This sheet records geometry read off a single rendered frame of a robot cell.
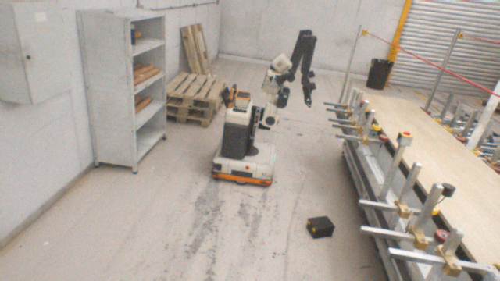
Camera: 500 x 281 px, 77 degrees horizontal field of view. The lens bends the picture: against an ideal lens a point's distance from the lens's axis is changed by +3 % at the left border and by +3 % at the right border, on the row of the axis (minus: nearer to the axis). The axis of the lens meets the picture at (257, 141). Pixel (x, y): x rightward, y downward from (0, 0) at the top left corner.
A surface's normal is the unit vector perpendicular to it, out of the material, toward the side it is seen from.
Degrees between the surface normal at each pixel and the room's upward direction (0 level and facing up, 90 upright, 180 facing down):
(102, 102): 90
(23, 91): 90
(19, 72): 90
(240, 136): 90
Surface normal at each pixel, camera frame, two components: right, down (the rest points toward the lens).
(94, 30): -0.09, 0.43
